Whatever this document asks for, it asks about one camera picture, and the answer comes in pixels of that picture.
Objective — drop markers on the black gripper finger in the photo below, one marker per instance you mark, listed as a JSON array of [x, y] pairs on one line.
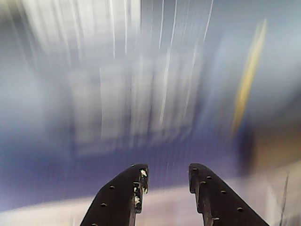
[[211, 195], [115, 202]]

